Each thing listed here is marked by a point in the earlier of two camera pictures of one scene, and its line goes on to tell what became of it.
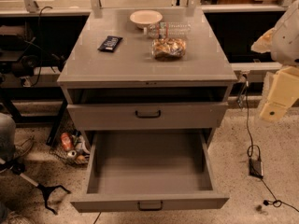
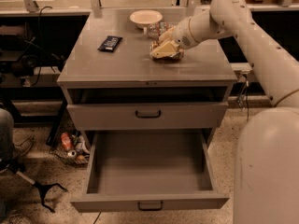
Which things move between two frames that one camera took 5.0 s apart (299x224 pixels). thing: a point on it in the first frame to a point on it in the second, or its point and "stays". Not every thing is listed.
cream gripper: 287,44 to 182,36
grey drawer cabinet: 159,70 stays
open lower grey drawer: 142,170 stays
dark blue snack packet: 110,43 stays
